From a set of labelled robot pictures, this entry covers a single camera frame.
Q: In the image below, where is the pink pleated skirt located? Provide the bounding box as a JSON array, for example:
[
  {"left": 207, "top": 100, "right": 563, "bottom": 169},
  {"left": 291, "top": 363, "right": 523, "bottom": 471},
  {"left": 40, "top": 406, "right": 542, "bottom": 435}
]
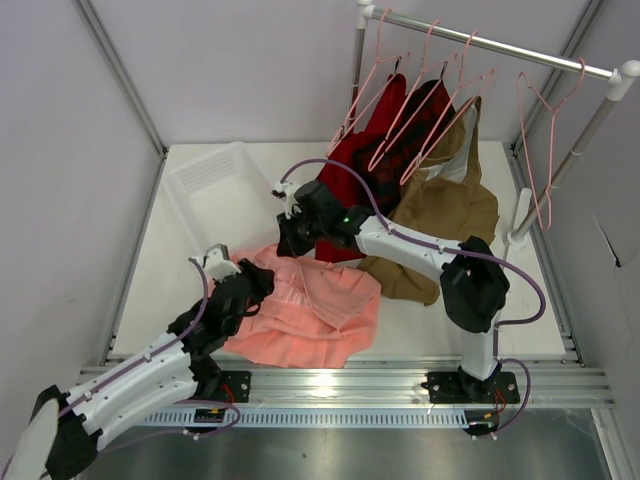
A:
[{"left": 223, "top": 244, "right": 381, "bottom": 368}]

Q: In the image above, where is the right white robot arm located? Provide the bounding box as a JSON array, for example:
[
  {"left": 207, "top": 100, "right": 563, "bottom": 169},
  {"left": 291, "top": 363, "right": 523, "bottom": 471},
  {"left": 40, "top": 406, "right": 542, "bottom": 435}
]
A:
[{"left": 272, "top": 180, "right": 510, "bottom": 403}]

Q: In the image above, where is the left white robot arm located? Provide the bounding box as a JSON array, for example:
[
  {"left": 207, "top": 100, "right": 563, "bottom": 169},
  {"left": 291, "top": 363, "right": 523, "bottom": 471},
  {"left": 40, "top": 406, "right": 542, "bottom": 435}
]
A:
[{"left": 1, "top": 259, "right": 275, "bottom": 479}]

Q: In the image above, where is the red black plaid skirt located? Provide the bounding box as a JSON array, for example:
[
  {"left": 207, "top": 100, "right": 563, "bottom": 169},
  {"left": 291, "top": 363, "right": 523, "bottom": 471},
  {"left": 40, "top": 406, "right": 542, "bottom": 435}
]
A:
[{"left": 365, "top": 79, "right": 455, "bottom": 215}]

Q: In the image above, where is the tan brown skirt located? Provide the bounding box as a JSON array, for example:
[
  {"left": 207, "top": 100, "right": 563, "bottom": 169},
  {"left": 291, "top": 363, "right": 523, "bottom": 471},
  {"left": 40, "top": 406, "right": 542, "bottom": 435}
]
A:
[{"left": 359, "top": 97, "right": 499, "bottom": 305}]

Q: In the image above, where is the pink hanger with red skirt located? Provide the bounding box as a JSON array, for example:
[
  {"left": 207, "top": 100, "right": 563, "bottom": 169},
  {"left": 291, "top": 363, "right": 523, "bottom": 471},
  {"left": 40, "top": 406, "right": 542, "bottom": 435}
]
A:
[{"left": 325, "top": 1, "right": 410, "bottom": 157}]

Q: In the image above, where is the pink hanger with plaid skirt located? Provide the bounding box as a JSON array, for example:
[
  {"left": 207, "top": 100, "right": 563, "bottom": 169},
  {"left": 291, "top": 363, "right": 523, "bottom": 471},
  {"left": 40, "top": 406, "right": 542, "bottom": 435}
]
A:
[{"left": 363, "top": 19, "right": 459, "bottom": 174}]

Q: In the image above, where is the pink hanger with tan skirt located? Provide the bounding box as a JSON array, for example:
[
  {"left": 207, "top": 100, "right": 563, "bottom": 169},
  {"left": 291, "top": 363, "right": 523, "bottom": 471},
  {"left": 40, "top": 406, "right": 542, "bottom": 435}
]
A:
[{"left": 398, "top": 30, "right": 497, "bottom": 185}]

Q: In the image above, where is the empty pink hanger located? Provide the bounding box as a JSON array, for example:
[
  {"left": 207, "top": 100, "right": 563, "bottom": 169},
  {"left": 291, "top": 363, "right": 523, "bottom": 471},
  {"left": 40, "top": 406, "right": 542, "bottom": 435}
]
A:
[{"left": 516, "top": 57, "right": 587, "bottom": 231}]

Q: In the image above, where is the white perforated plastic basket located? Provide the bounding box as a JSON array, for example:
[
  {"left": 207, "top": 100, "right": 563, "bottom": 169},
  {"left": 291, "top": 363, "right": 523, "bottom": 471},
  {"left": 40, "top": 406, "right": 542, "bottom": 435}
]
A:
[{"left": 166, "top": 142, "right": 280, "bottom": 252}]

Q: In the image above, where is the white metal clothes rack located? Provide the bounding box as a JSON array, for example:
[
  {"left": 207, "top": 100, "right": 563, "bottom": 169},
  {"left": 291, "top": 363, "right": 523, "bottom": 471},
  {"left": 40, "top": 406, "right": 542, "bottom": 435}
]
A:
[{"left": 350, "top": 1, "right": 639, "bottom": 249}]

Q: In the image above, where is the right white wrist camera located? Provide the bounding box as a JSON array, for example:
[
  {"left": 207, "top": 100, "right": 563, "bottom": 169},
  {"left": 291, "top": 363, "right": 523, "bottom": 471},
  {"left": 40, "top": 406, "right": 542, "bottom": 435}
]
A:
[{"left": 271, "top": 181, "right": 300, "bottom": 219}]

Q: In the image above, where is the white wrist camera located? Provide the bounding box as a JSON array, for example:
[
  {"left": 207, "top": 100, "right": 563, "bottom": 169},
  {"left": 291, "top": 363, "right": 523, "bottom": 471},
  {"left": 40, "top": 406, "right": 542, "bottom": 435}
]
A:
[
  {"left": 271, "top": 181, "right": 300, "bottom": 219},
  {"left": 189, "top": 244, "right": 241, "bottom": 282}
]

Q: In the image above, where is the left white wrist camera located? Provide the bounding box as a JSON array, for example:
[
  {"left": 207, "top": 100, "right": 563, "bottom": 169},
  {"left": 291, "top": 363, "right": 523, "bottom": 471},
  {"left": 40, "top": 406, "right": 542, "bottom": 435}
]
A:
[{"left": 189, "top": 244, "right": 241, "bottom": 282}]

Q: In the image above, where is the white slotted cable duct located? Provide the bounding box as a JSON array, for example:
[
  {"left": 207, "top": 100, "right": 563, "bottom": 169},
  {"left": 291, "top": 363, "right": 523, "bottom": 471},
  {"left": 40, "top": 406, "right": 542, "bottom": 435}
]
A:
[{"left": 140, "top": 406, "right": 493, "bottom": 429}]

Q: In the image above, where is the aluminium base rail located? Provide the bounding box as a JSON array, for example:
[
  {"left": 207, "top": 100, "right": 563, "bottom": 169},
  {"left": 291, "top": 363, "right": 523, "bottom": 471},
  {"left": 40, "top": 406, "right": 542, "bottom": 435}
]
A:
[{"left": 79, "top": 354, "right": 616, "bottom": 409}]

